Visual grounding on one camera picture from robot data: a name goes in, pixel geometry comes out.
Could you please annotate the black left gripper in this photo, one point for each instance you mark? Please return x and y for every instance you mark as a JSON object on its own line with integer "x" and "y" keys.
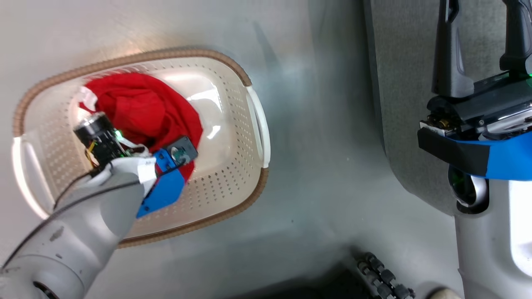
{"x": 99, "y": 139}

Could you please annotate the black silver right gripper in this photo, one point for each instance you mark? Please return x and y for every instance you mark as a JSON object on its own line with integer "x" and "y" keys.
{"x": 486, "y": 112}

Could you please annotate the red cloth garment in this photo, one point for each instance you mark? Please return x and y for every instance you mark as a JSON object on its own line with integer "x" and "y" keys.
{"x": 141, "y": 108}

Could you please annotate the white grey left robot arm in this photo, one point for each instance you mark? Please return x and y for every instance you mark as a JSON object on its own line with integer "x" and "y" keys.
{"x": 79, "y": 232}

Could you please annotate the beige perforated laundry basket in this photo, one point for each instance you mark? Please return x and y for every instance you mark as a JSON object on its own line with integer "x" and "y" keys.
{"x": 232, "y": 124}

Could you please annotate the black roller base wheel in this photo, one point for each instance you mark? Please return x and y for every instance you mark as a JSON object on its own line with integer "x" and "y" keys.
{"x": 384, "y": 276}

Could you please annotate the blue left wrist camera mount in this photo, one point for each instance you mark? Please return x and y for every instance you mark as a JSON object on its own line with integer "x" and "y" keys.
{"x": 164, "y": 187}

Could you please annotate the dark left wrist camera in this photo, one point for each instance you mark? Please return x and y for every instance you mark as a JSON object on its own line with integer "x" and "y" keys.
{"x": 182, "y": 151}

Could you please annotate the blue black right wrist camera mount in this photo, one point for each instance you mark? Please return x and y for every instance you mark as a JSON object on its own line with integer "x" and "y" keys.
{"x": 498, "y": 160}

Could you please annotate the round right wrist camera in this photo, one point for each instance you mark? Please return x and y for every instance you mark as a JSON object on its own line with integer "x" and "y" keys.
{"x": 467, "y": 189}

